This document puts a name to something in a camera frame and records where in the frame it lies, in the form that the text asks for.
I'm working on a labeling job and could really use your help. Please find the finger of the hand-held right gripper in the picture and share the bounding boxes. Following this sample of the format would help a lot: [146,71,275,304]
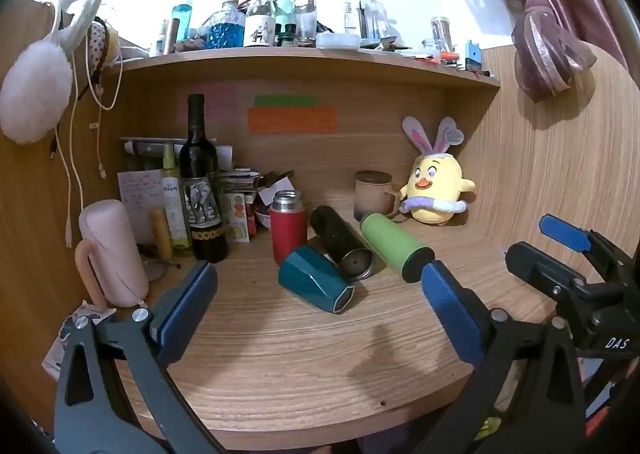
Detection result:
[540,214,634,286]
[505,241,587,308]

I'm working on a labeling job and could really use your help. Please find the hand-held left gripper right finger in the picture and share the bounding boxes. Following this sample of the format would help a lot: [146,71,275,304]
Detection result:
[410,259,588,454]

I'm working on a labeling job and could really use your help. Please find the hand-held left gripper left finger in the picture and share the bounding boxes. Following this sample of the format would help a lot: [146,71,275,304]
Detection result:
[52,260,231,454]

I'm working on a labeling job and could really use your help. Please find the teal faceted cup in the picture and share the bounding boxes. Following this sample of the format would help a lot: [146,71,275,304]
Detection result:
[278,245,356,315]

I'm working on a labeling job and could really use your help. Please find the small yellow tube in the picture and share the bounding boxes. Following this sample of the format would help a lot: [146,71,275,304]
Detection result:
[151,207,174,260]

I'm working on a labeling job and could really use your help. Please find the green thermos bottle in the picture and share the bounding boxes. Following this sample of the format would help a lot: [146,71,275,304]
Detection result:
[360,213,436,284]

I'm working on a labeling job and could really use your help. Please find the fruit sticker sheet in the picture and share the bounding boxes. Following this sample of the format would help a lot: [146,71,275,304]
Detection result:
[227,191,251,243]

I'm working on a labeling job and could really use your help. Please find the yellow-green spray bottle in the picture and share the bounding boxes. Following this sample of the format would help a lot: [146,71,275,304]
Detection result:
[160,143,193,251]

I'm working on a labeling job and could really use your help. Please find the printed paper packet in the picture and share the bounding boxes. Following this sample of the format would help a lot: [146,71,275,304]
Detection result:
[41,301,117,381]

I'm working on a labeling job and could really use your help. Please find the dark wine bottle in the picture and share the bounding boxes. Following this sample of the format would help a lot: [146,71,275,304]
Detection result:
[178,94,229,264]

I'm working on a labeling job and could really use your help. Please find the white handwritten note paper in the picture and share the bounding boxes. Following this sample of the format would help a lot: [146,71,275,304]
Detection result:
[117,169,166,245]

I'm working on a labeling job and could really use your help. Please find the yellow chick plush toy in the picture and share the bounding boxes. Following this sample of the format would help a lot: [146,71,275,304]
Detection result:
[398,116,476,226]

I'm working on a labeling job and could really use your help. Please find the red thermos bottle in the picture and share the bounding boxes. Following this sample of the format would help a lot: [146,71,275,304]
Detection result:
[269,189,308,266]

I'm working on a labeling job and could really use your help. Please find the black thermos bottle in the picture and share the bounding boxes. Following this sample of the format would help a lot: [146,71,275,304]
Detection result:
[309,205,375,281]

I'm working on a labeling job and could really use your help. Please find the brown mug with lid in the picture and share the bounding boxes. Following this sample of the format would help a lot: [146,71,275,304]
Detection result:
[354,170,402,221]

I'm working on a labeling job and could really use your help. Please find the pile of paper boxes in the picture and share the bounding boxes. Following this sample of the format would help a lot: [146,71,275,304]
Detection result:
[218,167,296,215]

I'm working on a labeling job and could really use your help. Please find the pink curtain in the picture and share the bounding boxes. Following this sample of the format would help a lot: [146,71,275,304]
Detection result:
[432,0,628,104]

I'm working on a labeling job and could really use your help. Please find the pink sticky note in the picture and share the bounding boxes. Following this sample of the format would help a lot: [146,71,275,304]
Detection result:
[176,84,239,121]

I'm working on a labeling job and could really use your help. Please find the orange sticky note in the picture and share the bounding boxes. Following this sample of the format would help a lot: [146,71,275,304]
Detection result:
[248,107,338,135]

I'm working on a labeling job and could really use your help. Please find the small glass jar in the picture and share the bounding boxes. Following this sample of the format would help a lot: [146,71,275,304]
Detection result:
[430,16,455,52]

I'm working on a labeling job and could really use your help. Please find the green sticky note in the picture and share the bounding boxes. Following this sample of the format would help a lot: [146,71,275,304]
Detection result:
[254,94,320,108]

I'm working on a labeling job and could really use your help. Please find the white fluffy earmuffs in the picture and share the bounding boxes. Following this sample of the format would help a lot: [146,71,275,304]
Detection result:
[0,0,106,145]

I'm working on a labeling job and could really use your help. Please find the wooden shelf board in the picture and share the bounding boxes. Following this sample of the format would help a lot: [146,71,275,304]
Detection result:
[107,45,502,88]

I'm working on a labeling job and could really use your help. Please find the polka dot headband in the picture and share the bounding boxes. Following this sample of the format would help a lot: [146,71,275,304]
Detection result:
[84,17,122,88]

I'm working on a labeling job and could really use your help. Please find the blue patterned glass bottle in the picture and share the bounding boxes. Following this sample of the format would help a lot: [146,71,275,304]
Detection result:
[207,0,246,49]

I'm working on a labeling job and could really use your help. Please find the white plastic box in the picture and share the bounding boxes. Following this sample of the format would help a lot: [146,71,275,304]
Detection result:
[315,32,361,50]

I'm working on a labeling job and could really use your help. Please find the teal plastic bottle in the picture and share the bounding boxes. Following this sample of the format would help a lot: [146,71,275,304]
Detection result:
[172,0,194,43]

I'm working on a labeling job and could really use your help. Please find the clear plastic package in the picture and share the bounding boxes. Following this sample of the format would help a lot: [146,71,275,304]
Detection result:
[343,0,389,40]

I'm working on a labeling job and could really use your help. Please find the white label glass bottle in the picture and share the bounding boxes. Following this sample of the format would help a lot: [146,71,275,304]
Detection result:
[243,0,278,48]

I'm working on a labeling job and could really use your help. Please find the clear glass jar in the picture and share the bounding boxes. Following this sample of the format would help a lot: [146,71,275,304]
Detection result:
[294,0,319,42]

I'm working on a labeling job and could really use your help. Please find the green pump bottle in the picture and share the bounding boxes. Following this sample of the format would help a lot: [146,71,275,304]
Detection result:
[273,0,297,38]

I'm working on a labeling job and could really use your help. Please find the pink bottle with handle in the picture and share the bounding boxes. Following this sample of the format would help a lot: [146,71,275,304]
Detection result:
[75,199,150,310]

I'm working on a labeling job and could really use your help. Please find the white charging cable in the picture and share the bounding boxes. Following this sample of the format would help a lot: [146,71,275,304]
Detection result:
[85,24,125,181]
[47,0,86,249]

